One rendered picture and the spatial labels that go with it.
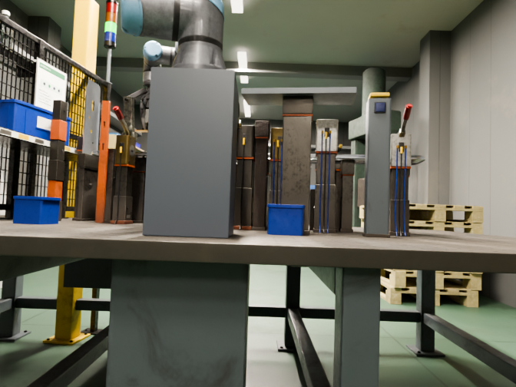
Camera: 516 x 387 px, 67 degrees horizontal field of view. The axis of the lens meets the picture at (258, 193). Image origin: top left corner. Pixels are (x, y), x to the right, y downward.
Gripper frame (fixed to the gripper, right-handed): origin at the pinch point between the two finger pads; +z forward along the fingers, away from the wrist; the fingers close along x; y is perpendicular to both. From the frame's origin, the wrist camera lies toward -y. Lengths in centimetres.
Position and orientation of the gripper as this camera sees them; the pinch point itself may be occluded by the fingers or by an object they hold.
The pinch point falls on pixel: (144, 127)
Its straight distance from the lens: 184.5
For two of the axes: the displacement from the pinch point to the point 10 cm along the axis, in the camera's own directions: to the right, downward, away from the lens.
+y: 9.9, 0.2, -1.4
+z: -0.3, 10.0, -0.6
